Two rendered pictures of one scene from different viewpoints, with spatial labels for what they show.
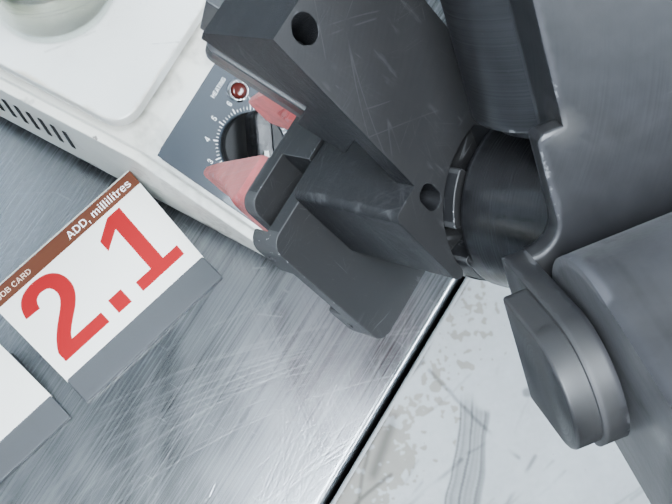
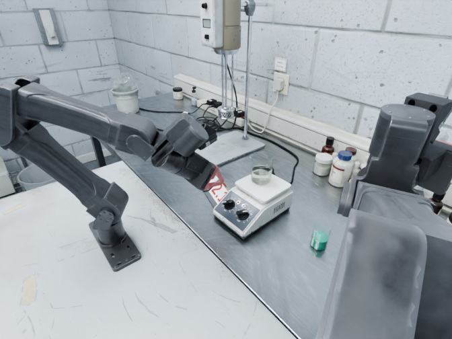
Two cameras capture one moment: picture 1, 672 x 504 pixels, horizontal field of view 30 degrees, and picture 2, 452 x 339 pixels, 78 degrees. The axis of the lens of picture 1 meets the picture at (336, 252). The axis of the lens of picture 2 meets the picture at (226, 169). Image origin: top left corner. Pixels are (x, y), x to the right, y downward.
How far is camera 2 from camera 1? 67 cm
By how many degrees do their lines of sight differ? 64
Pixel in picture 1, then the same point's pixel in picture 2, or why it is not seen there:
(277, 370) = (196, 212)
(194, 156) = (229, 196)
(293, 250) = not seen: hidden behind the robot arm
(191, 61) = (244, 196)
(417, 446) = (174, 224)
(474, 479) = (165, 229)
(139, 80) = (240, 185)
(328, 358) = (195, 217)
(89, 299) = (217, 192)
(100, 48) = (247, 182)
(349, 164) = not seen: hidden behind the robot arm
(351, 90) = not seen: hidden behind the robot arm
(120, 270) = (220, 195)
